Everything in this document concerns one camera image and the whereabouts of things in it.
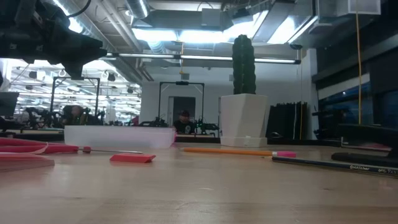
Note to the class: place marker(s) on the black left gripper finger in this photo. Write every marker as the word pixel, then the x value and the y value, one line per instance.
pixel 88 49

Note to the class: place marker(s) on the pink sticky note pad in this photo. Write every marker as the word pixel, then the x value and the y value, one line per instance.
pixel 21 161

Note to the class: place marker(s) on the orange pencil with pink eraser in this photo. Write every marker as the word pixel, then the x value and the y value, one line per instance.
pixel 227 152

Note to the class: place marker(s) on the dark blue pencil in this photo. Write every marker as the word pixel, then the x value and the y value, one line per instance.
pixel 335 165

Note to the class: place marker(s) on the black stapler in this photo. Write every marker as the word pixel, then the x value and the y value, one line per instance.
pixel 363 158

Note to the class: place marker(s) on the person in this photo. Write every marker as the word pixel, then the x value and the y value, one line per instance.
pixel 74 114
pixel 184 123

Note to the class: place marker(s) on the dark computer monitor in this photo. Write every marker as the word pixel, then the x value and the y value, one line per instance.
pixel 7 104

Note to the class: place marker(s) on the pink clear plastic pencil case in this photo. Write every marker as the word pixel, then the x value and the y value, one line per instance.
pixel 119 137

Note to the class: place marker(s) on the long ceiling light tube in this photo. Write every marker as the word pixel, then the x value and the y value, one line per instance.
pixel 202 57

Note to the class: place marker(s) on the green cactus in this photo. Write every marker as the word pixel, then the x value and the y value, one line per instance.
pixel 244 65

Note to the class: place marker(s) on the white plant pot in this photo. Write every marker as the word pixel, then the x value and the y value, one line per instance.
pixel 244 119

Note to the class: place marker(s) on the black folded panels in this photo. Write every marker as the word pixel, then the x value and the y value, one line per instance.
pixel 287 121

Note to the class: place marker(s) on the black gantry frame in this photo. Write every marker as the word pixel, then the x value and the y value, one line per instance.
pixel 74 78
pixel 181 83

